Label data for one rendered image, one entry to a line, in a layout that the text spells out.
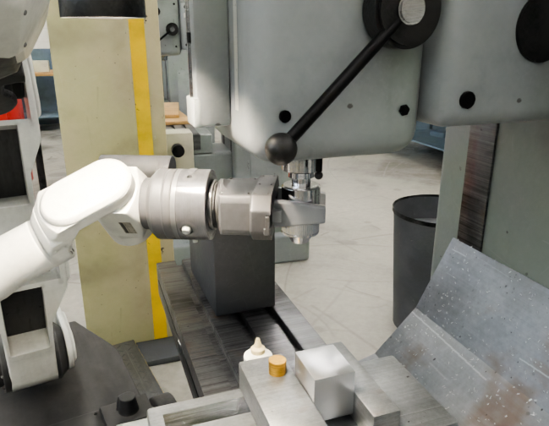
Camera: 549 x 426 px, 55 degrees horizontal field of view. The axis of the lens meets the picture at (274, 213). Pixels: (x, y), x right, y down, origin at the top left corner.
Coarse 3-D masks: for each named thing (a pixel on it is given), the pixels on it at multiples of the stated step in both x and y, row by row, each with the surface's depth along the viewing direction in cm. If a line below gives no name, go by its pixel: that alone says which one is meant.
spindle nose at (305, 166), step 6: (294, 162) 61; (300, 162) 61; (306, 162) 61; (312, 162) 61; (282, 168) 63; (288, 168) 61; (294, 168) 61; (300, 168) 61; (306, 168) 61; (312, 168) 61
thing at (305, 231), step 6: (282, 198) 64; (288, 198) 63; (294, 198) 62; (300, 198) 62; (306, 198) 62; (312, 198) 62; (318, 198) 63; (318, 204) 64; (282, 228) 65; (288, 228) 64; (294, 228) 63; (300, 228) 63; (306, 228) 63; (312, 228) 64; (318, 228) 65; (288, 234) 64; (294, 234) 64; (300, 234) 64; (306, 234) 64; (312, 234) 64
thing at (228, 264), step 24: (192, 240) 114; (216, 240) 95; (240, 240) 97; (264, 240) 99; (192, 264) 117; (216, 264) 97; (240, 264) 99; (264, 264) 100; (216, 288) 98; (240, 288) 100; (264, 288) 102; (216, 312) 100
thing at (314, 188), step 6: (282, 186) 64; (288, 186) 63; (294, 186) 63; (306, 186) 63; (312, 186) 63; (318, 186) 63; (282, 192) 64; (288, 192) 62; (294, 192) 62; (300, 192) 62; (306, 192) 62; (312, 192) 62; (318, 192) 63
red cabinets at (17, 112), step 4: (20, 100) 490; (20, 104) 489; (16, 108) 474; (20, 108) 488; (8, 112) 450; (12, 112) 460; (16, 112) 473; (20, 112) 487; (0, 116) 448; (4, 116) 449; (8, 116) 450; (12, 116) 459; (16, 116) 472; (20, 116) 486; (24, 116) 498; (0, 120) 449; (32, 172) 515; (32, 176) 514
